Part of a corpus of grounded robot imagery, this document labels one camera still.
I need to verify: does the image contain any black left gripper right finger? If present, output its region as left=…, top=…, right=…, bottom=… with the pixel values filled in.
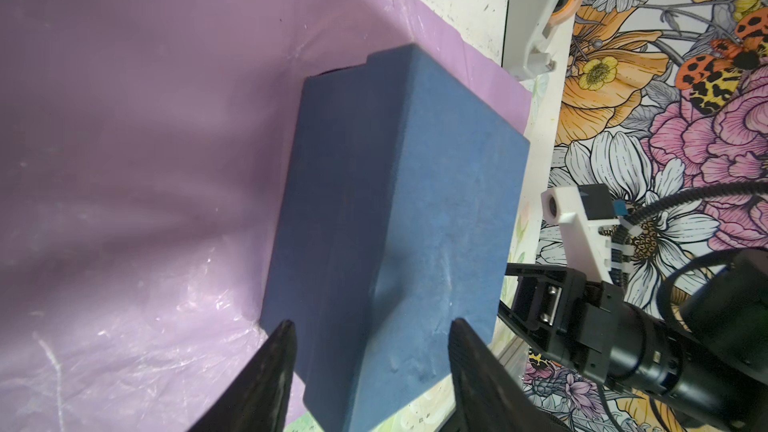
left=447, top=318, right=550, bottom=431

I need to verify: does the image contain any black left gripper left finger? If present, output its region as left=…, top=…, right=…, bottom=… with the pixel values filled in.
left=190, top=320, right=297, bottom=432

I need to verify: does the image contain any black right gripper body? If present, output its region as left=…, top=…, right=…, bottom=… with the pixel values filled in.
left=498, top=184, right=637, bottom=380

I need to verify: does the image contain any blue gift box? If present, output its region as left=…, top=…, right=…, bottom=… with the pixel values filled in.
left=260, top=45, right=529, bottom=431

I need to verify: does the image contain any purple wrapping paper sheet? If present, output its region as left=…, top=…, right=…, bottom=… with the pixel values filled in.
left=1, top=0, right=530, bottom=431

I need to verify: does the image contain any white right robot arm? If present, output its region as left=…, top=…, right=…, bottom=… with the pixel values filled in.
left=498, top=181, right=767, bottom=431

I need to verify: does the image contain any grey tape dispenser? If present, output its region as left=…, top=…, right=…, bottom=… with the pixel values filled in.
left=501, top=0, right=583, bottom=80

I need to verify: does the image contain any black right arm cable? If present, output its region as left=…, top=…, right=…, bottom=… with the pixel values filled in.
left=624, top=180, right=768, bottom=338

